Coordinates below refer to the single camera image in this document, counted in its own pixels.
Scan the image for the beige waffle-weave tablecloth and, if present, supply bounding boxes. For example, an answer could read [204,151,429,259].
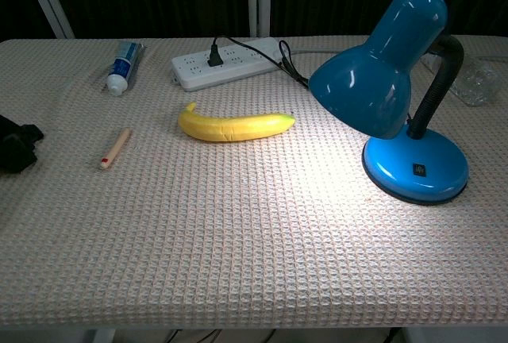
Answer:
[0,35,508,330]

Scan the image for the black power cable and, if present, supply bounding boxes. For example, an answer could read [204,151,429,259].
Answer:
[206,36,310,90]

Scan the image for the black binder clip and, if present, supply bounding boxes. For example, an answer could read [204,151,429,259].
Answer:
[0,114,45,175]

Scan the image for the white power strip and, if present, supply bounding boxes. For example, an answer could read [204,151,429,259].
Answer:
[171,37,287,93]

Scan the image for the blue white toothpaste tube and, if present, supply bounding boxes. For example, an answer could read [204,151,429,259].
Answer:
[106,40,147,97]

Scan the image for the blue desk lamp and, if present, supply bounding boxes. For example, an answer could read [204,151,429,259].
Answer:
[308,0,471,206]

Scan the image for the yellow banana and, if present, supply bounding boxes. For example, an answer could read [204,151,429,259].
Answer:
[177,101,297,143]

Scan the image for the clear plastic water bottle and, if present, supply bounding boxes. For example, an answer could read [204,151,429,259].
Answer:
[450,60,502,107]

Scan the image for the short wooden pencil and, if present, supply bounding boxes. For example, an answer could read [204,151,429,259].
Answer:
[99,127,133,171]

